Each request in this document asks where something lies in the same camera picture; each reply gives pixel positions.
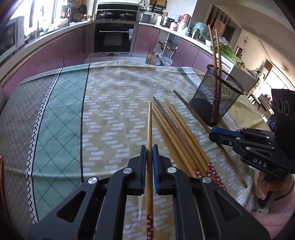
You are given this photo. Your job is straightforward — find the dark wooden chopstick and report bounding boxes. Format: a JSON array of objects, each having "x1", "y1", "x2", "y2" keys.
[{"x1": 173, "y1": 90, "x2": 248, "y2": 188}]

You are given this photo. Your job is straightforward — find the black range hood stove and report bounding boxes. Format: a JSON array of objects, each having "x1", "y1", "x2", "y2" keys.
[{"x1": 96, "y1": 2, "x2": 141, "y2": 21}]

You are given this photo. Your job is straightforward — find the pink sleeve right forearm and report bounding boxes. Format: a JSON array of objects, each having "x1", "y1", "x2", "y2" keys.
[{"x1": 251, "y1": 182, "x2": 294, "y2": 239}]

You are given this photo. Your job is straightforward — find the mint green appliance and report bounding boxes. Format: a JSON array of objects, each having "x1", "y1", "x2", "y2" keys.
[{"x1": 192, "y1": 22, "x2": 209, "y2": 42}]

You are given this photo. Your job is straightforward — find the cooking oil bottle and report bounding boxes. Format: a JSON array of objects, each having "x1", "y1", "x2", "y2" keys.
[{"x1": 145, "y1": 51, "x2": 155, "y2": 65}]

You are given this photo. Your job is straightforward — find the green leafy vegetables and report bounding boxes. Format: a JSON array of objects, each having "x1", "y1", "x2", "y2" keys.
[{"x1": 219, "y1": 43, "x2": 242, "y2": 66}]

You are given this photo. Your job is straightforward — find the patterned green beige tablecloth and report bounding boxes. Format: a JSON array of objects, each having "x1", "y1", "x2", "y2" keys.
[{"x1": 1, "y1": 61, "x2": 254, "y2": 238}]

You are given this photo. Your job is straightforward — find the dark sauce bottle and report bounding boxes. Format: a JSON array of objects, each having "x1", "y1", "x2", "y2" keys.
[{"x1": 153, "y1": 54, "x2": 161, "y2": 66}]

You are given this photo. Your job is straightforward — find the white microwave oven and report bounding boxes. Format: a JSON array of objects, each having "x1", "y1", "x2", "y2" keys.
[{"x1": 1, "y1": 16, "x2": 25, "y2": 62}]

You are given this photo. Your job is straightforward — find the yellow cloth mat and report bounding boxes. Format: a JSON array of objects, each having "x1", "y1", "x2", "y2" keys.
[{"x1": 218, "y1": 95, "x2": 270, "y2": 131}]

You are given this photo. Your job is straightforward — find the black mesh utensil cup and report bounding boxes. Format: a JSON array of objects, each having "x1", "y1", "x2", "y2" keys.
[{"x1": 189, "y1": 64, "x2": 245, "y2": 127}]

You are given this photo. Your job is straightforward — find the black built-in oven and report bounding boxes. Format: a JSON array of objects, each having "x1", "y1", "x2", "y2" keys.
[{"x1": 93, "y1": 20, "x2": 138, "y2": 56}]

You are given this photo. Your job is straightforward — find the right hand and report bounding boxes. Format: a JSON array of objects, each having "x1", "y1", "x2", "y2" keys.
[{"x1": 256, "y1": 172, "x2": 294, "y2": 200}]

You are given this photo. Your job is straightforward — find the steel stock pot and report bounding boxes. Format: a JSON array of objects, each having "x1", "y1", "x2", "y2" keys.
[{"x1": 160, "y1": 16, "x2": 174, "y2": 28}]

